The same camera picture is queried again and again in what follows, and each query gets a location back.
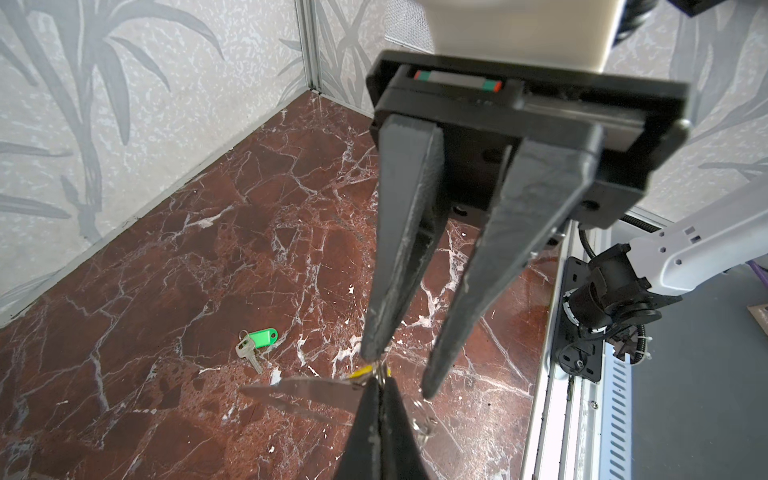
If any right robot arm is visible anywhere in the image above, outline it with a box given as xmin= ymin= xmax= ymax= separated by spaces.
xmin=360 ymin=50 xmax=767 ymax=398

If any aluminium frame corner post right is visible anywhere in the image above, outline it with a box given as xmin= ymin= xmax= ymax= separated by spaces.
xmin=295 ymin=0 xmax=323 ymax=94

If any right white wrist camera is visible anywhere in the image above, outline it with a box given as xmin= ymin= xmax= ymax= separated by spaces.
xmin=420 ymin=0 xmax=625 ymax=73

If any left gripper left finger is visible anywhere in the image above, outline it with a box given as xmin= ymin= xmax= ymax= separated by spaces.
xmin=334 ymin=379 xmax=381 ymax=480

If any key with green tag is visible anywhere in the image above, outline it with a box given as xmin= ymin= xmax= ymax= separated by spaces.
xmin=235 ymin=328 xmax=279 ymax=374

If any aluminium mounting rail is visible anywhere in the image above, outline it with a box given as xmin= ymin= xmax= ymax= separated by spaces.
xmin=520 ymin=223 xmax=632 ymax=479

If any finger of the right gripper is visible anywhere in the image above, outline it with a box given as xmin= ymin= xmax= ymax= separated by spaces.
xmin=360 ymin=114 xmax=446 ymax=362
xmin=421 ymin=136 xmax=602 ymax=400

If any white wire mesh basket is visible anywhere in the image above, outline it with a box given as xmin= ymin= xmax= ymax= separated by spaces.
xmin=385 ymin=0 xmax=434 ymax=53

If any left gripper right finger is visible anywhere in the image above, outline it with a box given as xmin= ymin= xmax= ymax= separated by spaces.
xmin=379 ymin=377 xmax=429 ymax=480

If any grey metal carabiner plate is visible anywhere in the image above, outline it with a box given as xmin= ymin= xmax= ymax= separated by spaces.
xmin=238 ymin=377 xmax=364 ymax=425

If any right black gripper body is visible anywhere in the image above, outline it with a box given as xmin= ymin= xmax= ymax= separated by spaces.
xmin=366 ymin=50 xmax=693 ymax=228

